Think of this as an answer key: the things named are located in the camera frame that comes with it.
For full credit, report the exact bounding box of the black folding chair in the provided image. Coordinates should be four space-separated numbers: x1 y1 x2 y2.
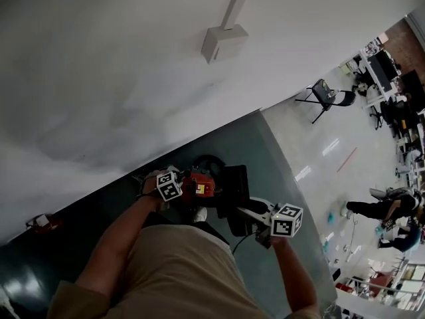
295 78 357 125

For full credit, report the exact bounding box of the black office chair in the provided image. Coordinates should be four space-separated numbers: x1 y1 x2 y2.
369 100 399 131

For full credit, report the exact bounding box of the black cable coil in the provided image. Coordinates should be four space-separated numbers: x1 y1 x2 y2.
194 154 226 175

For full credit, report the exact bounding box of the person's right forearm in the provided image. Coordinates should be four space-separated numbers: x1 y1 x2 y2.
270 237 318 315

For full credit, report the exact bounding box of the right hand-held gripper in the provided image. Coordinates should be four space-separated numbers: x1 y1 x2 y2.
235 196 304 249

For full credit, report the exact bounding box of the person's left hand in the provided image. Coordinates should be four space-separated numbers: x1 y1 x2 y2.
140 167 167 199

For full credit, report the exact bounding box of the white wall junction box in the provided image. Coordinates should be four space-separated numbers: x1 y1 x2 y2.
201 23 249 65

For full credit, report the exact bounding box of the person's left forearm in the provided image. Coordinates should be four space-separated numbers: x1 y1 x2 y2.
74 196 163 295

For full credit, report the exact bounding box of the person's beige shirt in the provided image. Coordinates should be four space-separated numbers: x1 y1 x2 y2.
48 224 321 319

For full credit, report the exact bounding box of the small white box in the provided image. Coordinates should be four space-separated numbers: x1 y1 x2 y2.
26 213 47 227

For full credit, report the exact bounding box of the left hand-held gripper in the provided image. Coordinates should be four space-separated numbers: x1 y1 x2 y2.
156 166 187 202

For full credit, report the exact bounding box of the white office desk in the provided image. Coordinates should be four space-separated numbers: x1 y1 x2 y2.
360 50 402 108

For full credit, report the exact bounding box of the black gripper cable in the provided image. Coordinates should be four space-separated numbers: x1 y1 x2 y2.
232 233 258 255

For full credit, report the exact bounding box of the red vacuum cleaner body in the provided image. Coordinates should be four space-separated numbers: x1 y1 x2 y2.
181 169 217 209

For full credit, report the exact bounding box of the red fire extinguisher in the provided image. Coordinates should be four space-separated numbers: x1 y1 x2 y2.
33 216 62 234

